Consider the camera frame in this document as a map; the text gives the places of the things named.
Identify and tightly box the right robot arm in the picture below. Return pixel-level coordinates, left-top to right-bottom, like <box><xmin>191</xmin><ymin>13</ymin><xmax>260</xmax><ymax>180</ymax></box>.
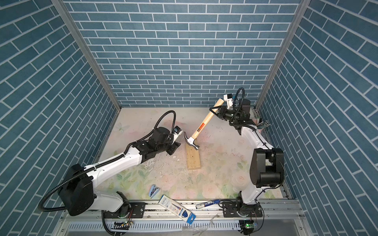
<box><xmin>209</xmin><ymin>88</ymin><xmax>284</xmax><ymax>210</ymax></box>

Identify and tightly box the blue white marker pen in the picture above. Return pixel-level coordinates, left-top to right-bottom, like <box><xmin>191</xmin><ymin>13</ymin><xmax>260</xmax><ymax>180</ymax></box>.
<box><xmin>195</xmin><ymin>199</ymin><xmax>220</xmax><ymax>209</ymax></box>

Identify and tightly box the wooden claw hammer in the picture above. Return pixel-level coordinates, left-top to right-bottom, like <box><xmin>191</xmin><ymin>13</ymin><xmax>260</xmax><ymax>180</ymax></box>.
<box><xmin>184</xmin><ymin>98</ymin><xmax>224</xmax><ymax>150</ymax></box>

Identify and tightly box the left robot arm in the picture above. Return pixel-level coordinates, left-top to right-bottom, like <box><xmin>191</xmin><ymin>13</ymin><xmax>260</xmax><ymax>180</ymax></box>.
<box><xmin>37</xmin><ymin>123</ymin><xmax>183</xmax><ymax>218</ymax></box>

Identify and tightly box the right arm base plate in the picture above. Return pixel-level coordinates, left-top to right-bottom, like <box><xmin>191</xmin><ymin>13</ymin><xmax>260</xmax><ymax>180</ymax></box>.
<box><xmin>218</xmin><ymin>200</ymin><xmax>263</xmax><ymax>218</ymax></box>

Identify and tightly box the blue stapler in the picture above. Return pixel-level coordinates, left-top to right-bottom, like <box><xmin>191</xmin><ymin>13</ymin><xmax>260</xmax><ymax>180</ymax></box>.
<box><xmin>149</xmin><ymin>184</ymin><xmax>160</xmax><ymax>199</ymax></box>

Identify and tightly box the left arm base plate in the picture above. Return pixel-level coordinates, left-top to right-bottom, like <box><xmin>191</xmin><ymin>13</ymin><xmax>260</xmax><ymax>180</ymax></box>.
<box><xmin>104</xmin><ymin>202</ymin><xmax>146</xmax><ymax>219</ymax></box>

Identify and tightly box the wooden plank with nails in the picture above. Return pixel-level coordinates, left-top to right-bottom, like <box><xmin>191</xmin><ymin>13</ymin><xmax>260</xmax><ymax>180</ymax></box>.
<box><xmin>186</xmin><ymin>144</ymin><xmax>201</xmax><ymax>171</ymax></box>

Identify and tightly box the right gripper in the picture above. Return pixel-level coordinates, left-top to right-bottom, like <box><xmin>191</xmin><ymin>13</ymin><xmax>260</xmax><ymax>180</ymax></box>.
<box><xmin>210</xmin><ymin>108</ymin><xmax>240</xmax><ymax>124</ymax></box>

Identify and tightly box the pink cup with tools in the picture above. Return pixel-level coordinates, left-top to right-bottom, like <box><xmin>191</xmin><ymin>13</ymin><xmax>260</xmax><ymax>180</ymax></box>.
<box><xmin>253</xmin><ymin>117</ymin><xmax>271</xmax><ymax>130</ymax></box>

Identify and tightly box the white blue toothpaste box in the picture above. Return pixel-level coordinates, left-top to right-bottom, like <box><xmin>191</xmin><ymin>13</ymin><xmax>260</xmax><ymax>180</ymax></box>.
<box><xmin>158</xmin><ymin>195</ymin><xmax>196</xmax><ymax>225</ymax></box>

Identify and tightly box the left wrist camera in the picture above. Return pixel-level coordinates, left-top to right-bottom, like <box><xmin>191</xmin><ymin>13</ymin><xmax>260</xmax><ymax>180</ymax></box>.
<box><xmin>173</xmin><ymin>126</ymin><xmax>183</xmax><ymax>142</ymax></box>

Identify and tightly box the clear plastic wrapper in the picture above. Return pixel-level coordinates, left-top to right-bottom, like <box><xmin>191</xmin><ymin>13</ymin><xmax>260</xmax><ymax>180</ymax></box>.
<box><xmin>189</xmin><ymin>214</ymin><xmax>219</xmax><ymax>236</ymax></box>

